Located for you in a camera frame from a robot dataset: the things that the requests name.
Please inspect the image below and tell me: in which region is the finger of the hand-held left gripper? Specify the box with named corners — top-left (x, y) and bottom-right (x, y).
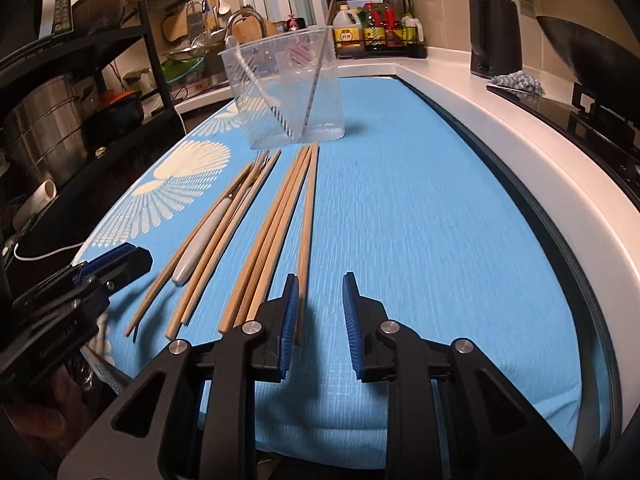
top-left (14, 242), bottom-right (138, 311)
top-left (30, 246), bottom-right (153, 328)

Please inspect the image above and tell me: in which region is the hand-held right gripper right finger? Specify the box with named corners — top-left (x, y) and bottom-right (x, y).
top-left (342, 272), bottom-right (586, 480)

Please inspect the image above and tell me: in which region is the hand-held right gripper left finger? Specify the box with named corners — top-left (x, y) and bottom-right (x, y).
top-left (57, 274), bottom-right (301, 480)

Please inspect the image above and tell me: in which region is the white handled fork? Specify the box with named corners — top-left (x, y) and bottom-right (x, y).
top-left (171, 150), bottom-right (271, 286)

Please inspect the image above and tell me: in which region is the bunch of wooden chopsticks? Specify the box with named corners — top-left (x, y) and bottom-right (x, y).
top-left (124, 141), bottom-right (321, 346)

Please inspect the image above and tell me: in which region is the clear plastic container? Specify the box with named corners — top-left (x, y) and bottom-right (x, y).
top-left (217, 25), bottom-right (347, 150)

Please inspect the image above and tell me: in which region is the person's left hand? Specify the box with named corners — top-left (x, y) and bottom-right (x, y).
top-left (7, 360), bottom-right (97, 443)

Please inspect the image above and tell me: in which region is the blue shell print mat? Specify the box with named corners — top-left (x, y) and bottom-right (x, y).
top-left (72, 75), bottom-right (613, 456)

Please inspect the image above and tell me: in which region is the large steel pot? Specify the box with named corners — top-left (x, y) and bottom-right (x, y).
top-left (2, 74), bottom-right (88, 188)

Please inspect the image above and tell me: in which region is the black pot with orange lid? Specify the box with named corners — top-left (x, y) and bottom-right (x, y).
top-left (82, 89), bottom-right (146, 143)

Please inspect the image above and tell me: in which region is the green plastic basin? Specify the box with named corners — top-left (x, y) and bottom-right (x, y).
top-left (161, 57), bottom-right (207, 83)

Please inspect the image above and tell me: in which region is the black metal shelf rack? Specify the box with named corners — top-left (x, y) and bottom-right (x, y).
top-left (0, 0), bottom-right (176, 281)

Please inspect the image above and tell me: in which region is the steel colander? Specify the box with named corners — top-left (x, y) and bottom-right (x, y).
top-left (167, 30), bottom-right (228, 61)

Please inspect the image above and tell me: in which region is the small wooden cutting board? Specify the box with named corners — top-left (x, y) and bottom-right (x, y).
top-left (162, 7), bottom-right (191, 41)

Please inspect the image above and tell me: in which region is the dark round bowl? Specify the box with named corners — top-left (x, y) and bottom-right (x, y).
top-left (71, 0), bottom-right (127, 31)

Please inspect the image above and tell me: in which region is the metal grater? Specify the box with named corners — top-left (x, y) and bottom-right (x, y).
top-left (186, 1), bottom-right (208, 31)

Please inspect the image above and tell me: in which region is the silver black microwave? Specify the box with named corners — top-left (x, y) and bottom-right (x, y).
top-left (37, 0), bottom-right (76, 36)

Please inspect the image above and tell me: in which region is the round wooden cutting board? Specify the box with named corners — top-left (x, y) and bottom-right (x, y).
top-left (235, 15), bottom-right (278, 43)

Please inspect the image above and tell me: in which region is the steel kitchen faucet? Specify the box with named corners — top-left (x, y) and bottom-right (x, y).
top-left (227, 8), bottom-right (266, 36)

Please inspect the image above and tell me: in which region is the black condiment rack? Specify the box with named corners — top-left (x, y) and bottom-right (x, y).
top-left (324, 0), bottom-right (428, 60)

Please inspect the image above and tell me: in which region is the blue white checked cloth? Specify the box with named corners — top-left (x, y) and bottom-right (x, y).
top-left (487, 72), bottom-right (547, 97)

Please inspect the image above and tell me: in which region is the yellow cooking oil bottle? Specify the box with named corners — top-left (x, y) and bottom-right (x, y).
top-left (332, 5), bottom-right (367, 52)

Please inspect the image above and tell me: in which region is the dark sauce bottle red cap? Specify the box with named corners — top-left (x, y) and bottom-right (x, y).
top-left (364, 4), bottom-right (387, 51)

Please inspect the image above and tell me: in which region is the dark tall chopstick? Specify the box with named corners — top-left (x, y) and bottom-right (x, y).
top-left (301, 0), bottom-right (343, 138)

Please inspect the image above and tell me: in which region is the red label sauce bottle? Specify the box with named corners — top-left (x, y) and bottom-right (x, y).
top-left (384, 6), bottom-right (403, 47)

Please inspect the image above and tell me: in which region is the yellow green condiment bottle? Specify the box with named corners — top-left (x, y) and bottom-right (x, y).
top-left (401, 15), bottom-right (425, 45)

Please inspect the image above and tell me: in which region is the black glass cooktop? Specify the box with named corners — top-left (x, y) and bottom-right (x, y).
top-left (486, 84), bottom-right (640, 183)

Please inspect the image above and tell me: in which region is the black countertop appliance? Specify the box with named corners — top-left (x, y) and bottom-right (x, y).
top-left (468, 0), bottom-right (524, 79)

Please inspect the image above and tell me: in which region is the black wok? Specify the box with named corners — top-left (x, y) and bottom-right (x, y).
top-left (534, 15), bottom-right (640, 111)

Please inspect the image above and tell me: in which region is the white cable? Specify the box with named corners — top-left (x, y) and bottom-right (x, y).
top-left (12, 102), bottom-right (188, 262)

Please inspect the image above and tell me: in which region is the white wall socket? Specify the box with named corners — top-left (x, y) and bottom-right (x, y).
top-left (122, 67), bottom-right (156, 93)

